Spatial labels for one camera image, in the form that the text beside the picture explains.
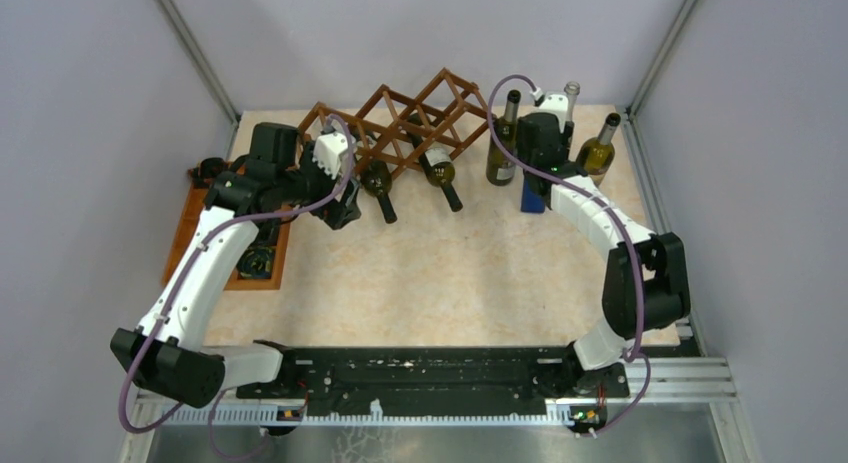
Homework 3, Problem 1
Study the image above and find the dark green labelled wine bottle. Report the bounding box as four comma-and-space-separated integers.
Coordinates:
486, 90, 521, 186

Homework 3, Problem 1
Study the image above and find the olive green wine bottle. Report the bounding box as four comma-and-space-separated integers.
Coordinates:
576, 112, 622, 187

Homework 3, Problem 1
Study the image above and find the clear glass wine bottle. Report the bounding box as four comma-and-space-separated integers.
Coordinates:
562, 80, 581, 151

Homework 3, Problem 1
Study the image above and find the blue square vodka bottle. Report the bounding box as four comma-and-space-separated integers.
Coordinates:
520, 175, 546, 214

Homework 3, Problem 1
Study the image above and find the green white-labelled wine bottle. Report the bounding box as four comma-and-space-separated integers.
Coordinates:
417, 143, 463, 212

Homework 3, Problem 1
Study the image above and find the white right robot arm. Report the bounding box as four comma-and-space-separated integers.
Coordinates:
516, 112, 691, 395

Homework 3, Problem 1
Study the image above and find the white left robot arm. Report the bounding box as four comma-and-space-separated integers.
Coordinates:
110, 115, 360, 414

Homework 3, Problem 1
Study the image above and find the brown wooden wine rack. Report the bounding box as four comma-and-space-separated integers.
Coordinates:
298, 68, 490, 179

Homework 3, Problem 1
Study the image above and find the black coiled item in tray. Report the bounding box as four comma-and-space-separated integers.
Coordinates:
236, 220, 281, 280

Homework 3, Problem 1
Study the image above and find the black object behind tray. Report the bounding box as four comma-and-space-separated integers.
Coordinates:
187, 157, 230, 189

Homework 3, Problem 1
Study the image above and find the brown wooden compartment tray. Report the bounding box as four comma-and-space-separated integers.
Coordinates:
161, 182, 290, 291

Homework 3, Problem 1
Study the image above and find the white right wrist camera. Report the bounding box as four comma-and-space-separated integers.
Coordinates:
531, 88, 567, 131

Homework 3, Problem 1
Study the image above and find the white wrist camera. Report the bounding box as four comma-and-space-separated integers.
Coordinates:
531, 88, 567, 131
312, 132, 350, 180

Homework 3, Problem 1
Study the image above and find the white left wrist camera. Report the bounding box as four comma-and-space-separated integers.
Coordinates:
312, 132, 350, 180

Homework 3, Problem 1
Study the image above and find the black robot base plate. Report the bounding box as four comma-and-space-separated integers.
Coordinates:
236, 346, 630, 417

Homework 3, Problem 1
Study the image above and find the aluminium frame rail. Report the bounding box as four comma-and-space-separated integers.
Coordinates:
617, 0, 762, 462

